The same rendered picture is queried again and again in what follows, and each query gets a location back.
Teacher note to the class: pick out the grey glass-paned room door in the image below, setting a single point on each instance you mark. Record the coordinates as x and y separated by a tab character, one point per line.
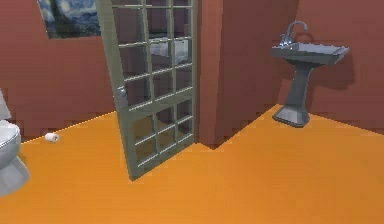
124	133

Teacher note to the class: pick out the silver sink faucet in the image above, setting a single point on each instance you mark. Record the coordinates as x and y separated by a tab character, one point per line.
291	34

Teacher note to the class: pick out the white toilet paper roll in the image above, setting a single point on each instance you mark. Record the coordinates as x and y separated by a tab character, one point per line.
51	137

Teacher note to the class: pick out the blue swirly framed painting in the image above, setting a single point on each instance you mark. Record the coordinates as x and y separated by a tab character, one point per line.
71	18

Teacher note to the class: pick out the grey pedestal sink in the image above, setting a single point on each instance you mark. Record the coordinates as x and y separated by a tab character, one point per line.
301	83

